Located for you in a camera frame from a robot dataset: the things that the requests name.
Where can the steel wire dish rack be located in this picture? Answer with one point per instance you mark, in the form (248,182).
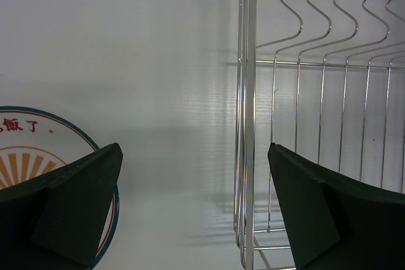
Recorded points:
(324,78)

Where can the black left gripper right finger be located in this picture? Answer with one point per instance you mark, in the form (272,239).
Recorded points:
(333,221)

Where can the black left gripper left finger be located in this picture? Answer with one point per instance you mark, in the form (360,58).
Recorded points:
(56,220)

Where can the orange sunburst plate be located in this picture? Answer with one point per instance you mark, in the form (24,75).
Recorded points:
(35,142)

